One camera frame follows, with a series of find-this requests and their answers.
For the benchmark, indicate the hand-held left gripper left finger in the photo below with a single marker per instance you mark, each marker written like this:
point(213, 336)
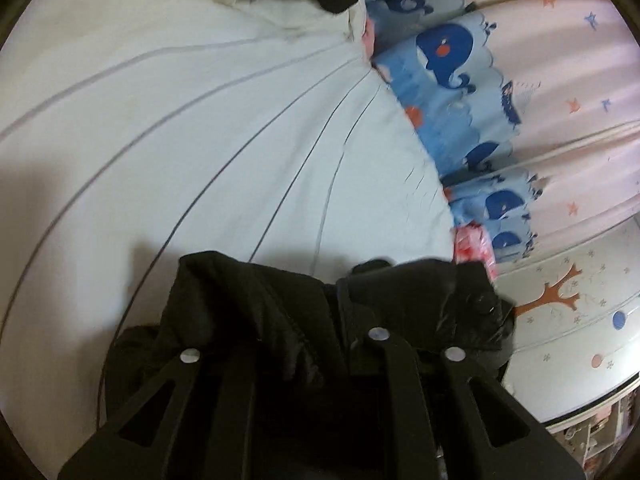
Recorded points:
point(235, 410)

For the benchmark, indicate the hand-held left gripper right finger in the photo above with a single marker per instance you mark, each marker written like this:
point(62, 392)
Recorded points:
point(395, 385)

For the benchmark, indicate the black puffer jacket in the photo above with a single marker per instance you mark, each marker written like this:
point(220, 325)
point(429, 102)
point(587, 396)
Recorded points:
point(250, 300)

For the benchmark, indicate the pink checked cloth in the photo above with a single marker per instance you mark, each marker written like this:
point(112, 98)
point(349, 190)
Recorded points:
point(472, 247)

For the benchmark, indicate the white shelf unit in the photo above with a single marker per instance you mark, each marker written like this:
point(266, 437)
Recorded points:
point(600, 435)

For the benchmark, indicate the white striped duvet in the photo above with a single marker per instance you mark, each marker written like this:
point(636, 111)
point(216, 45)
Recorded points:
point(200, 135)

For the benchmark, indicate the whale print curtain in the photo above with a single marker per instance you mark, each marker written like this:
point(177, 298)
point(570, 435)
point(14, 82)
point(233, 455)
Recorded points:
point(450, 110)

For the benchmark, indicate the small pink cloth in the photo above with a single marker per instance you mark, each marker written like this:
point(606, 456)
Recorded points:
point(369, 35)

